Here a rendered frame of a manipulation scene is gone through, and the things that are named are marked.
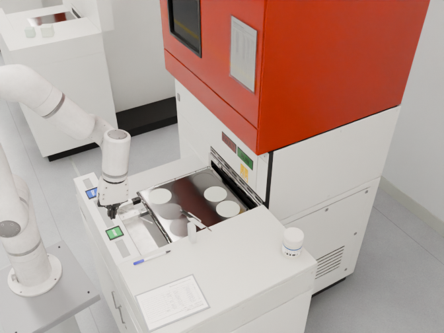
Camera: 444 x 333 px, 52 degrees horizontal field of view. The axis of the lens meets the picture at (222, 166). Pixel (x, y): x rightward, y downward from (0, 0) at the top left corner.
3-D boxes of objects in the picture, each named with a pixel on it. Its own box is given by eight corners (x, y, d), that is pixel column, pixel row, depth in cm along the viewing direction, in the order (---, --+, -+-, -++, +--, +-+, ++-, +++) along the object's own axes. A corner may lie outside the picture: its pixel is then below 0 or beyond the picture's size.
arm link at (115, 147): (98, 161, 150) (104, 177, 143) (100, 126, 143) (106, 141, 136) (123, 159, 153) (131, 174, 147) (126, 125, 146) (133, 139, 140)
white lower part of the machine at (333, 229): (273, 200, 326) (282, 102, 275) (351, 281, 270) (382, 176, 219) (185, 236, 298) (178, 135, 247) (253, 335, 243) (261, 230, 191)
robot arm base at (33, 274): (12, 305, 157) (-3, 273, 145) (4, 265, 170) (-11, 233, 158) (67, 284, 165) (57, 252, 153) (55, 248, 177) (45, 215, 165)
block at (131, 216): (137, 213, 190) (137, 208, 189) (141, 218, 188) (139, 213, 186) (119, 220, 187) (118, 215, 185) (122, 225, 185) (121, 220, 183)
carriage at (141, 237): (131, 206, 198) (130, 201, 196) (165, 263, 174) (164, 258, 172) (113, 212, 195) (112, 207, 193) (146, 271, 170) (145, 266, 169)
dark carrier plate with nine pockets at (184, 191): (209, 168, 212) (209, 168, 211) (248, 213, 188) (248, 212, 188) (141, 193, 198) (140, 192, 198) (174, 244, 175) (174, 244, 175)
